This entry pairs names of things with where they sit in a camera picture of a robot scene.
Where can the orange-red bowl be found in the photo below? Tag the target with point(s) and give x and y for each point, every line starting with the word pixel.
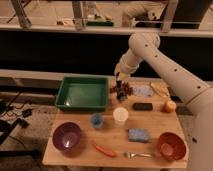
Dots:
pixel 171 146

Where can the blue sponge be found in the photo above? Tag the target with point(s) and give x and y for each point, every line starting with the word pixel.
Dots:
pixel 138 135

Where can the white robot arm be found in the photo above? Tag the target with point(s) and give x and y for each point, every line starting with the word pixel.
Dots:
pixel 195 93

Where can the blue plastic cup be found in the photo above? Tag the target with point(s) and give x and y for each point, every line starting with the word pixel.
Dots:
pixel 97 120

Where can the yellow banana toy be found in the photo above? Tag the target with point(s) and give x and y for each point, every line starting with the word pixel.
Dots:
pixel 159 90

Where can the yellow-orange fruit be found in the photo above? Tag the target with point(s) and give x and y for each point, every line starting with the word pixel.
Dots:
pixel 169 106

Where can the green plastic bin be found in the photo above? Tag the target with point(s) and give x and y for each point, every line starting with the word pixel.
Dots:
pixel 82 94

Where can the black rectangular block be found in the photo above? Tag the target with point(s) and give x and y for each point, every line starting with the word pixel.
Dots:
pixel 143 106

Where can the yellow-white gripper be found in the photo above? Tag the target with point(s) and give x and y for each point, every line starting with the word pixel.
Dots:
pixel 121 73

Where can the dark red grapes toy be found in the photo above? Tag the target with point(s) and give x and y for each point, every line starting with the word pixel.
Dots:
pixel 126 87

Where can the white plastic cup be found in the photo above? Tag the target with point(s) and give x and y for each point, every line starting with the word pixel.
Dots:
pixel 120 116

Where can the orange carrot toy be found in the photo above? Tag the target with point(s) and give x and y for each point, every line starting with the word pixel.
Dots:
pixel 103 150

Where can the purple bowl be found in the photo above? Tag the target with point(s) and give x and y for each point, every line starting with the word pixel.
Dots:
pixel 66 136

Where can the silver fork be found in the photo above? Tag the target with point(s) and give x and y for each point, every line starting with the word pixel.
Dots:
pixel 132 155

